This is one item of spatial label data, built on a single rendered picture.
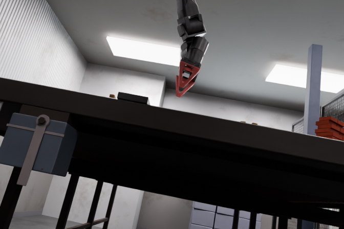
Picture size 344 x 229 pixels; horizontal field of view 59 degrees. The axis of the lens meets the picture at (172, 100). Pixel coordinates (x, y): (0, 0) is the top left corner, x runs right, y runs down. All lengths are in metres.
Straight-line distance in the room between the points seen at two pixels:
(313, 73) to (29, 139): 2.78
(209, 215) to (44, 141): 4.89
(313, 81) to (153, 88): 3.68
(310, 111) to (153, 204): 4.18
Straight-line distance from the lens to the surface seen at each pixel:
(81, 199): 6.00
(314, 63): 3.24
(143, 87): 6.17
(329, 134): 1.81
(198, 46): 1.03
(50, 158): 0.75
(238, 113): 6.81
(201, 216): 5.52
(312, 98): 3.09
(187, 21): 1.04
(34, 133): 0.77
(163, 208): 6.43
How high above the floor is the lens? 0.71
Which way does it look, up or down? 18 degrees up
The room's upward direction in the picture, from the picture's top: 12 degrees clockwise
